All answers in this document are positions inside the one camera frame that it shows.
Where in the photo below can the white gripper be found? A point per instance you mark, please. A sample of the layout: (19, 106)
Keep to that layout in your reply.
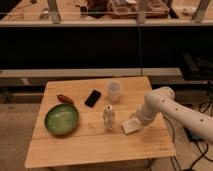
(141, 115)

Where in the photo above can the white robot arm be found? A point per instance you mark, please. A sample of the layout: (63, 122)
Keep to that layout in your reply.
(162, 100)

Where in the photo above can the white ceramic cup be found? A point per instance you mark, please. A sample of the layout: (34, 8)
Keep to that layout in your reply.
(114, 90)

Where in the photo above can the green ceramic bowl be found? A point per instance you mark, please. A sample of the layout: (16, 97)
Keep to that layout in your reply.
(61, 119)

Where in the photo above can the black smartphone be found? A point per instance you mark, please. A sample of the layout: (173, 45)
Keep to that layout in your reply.
(92, 98)

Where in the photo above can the black foot pedal box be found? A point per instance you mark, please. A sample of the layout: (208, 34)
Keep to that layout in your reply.
(191, 136)

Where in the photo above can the wooden table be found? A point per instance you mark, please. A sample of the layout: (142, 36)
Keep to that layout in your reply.
(89, 142)

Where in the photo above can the small reddish-brown object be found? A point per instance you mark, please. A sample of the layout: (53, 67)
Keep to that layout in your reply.
(65, 99)

